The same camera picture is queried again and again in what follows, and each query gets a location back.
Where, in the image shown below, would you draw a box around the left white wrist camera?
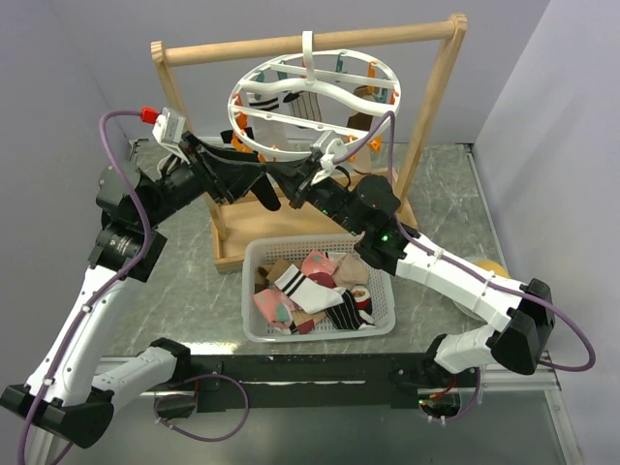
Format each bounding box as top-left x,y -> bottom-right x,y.
152,108 -> 186,156

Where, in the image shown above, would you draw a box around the aluminium rail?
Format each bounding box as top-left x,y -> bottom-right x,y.
91,354 -> 561,394

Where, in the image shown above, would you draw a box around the wooden hanger stand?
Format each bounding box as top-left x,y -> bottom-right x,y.
150,13 -> 469,273

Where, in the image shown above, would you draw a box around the red santa sock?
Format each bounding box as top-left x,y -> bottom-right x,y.
351,286 -> 373,316

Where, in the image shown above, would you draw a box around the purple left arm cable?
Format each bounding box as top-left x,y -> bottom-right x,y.
16,109 -> 251,465

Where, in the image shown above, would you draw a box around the black white striped sock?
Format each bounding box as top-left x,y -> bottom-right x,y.
283,91 -> 323,122

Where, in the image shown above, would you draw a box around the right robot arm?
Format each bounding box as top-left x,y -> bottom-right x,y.
266,161 -> 555,387

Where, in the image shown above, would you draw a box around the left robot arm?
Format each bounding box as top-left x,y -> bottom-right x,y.
1,133 -> 269,449

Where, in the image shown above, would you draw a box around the cream brown ribbed sock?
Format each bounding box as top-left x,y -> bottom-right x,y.
347,86 -> 377,174

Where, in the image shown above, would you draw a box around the black sock white stripes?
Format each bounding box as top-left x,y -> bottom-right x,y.
220,130 -> 281,211

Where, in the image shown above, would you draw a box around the yellow dish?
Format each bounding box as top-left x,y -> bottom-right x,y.
473,259 -> 511,279

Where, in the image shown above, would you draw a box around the beige folded sock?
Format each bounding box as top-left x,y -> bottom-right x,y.
332,254 -> 369,289

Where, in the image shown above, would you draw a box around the tan brown sock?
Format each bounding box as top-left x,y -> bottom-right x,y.
255,259 -> 291,290

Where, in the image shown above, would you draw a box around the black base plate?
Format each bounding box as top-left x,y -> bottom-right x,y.
150,353 -> 477,413

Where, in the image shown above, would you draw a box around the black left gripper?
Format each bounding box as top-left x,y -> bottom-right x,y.
139,131 -> 267,229

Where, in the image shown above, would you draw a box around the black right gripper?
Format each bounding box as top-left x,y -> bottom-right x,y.
266,155 -> 365,237

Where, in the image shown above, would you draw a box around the pink sock left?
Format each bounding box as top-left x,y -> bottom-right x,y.
253,288 -> 293,329

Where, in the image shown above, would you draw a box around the white round clip hanger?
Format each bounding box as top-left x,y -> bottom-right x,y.
223,31 -> 401,162

